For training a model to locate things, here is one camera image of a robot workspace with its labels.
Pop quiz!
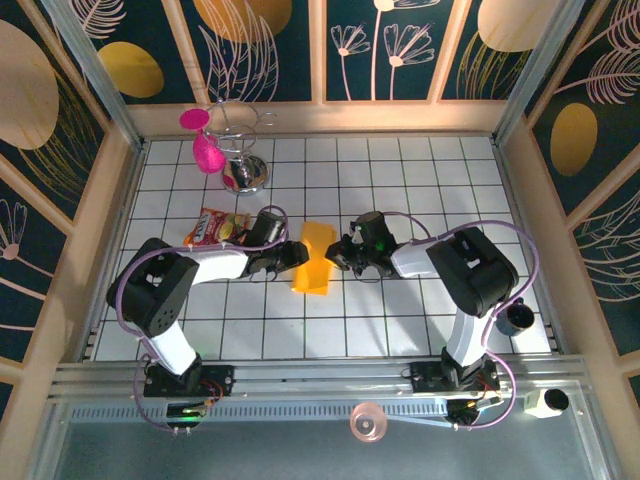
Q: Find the colourful snack bag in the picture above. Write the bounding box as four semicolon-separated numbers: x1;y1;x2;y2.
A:
183;207;252;248

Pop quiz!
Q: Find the pink plastic goblet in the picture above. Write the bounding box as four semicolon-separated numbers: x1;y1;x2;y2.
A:
179;108;227;175

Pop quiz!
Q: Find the dark mug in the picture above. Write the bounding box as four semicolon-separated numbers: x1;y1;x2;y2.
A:
494;296;535;337

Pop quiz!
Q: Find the clear pink round disc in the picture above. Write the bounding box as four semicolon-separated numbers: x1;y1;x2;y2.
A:
349;401;389;444

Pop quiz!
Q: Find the chrome wire stand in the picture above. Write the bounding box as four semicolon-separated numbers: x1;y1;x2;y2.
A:
202;98;279;197

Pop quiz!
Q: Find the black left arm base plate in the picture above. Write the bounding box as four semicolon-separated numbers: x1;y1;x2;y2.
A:
143;363;236;400

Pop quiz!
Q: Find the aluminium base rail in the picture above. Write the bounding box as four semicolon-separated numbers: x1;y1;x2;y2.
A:
49;355;589;401

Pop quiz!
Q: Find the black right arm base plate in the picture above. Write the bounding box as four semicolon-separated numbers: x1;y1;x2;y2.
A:
408;360;501;396

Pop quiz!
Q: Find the slotted grey cable duct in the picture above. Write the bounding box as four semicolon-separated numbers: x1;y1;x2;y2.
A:
69;402;451;422

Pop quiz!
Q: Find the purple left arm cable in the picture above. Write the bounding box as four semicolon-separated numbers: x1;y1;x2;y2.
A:
114;204;291;436

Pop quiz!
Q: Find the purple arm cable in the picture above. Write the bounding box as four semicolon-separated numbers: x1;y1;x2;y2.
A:
382;212;540;432
114;204;291;436

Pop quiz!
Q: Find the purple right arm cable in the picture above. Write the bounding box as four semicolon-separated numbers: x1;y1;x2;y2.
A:
382;212;540;432

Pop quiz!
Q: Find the white cube camera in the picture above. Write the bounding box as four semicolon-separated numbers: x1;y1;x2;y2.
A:
523;387;571;420

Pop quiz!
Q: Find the aluminium frame post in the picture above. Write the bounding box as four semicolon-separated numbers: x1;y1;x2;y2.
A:
42;0;146;151
492;0;586;146

